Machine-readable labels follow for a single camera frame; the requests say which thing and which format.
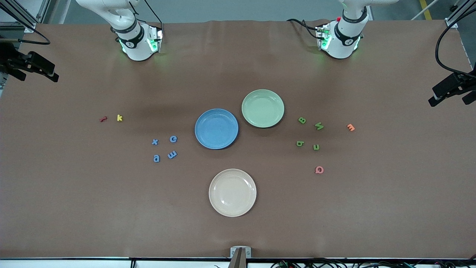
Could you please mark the green letter N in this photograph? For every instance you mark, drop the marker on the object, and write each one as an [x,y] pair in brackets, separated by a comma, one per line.
[319,126]

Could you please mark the blue letter x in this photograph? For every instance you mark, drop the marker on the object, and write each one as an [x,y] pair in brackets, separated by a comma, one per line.
[155,142]

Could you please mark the blue letter a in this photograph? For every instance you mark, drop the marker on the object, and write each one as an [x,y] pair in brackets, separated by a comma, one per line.
[154,160]

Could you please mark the blue letter c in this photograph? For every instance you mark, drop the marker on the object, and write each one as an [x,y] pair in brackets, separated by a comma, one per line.
[171,139]

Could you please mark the blue letter E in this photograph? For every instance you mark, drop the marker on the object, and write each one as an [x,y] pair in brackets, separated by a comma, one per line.
[172,155]

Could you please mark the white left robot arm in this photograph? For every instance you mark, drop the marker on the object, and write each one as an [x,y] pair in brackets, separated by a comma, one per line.
[344,46]

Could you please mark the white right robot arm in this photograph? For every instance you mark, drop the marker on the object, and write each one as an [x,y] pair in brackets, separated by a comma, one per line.
[135,48]

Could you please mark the orange letter E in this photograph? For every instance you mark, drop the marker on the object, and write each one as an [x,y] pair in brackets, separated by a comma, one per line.
[350,127]

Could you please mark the brown table mat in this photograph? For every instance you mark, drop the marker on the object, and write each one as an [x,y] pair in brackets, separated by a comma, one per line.
[74,204]

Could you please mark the pink letter Q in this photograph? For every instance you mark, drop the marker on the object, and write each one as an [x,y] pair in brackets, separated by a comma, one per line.
[316,169]

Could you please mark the green plate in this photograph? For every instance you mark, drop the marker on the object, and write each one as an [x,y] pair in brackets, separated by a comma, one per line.
[263,108]

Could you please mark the blue plate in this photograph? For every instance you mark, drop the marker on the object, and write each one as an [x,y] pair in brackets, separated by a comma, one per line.
[216,129]

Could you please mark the beige plate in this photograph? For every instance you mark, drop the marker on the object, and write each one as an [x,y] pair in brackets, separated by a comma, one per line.
[232,192]

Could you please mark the aluminium frame post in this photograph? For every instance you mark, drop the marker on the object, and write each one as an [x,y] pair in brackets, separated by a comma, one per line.
[451,23]
[29,28]

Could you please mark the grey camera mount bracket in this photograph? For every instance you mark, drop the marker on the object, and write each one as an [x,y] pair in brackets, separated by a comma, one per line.
[240,257]

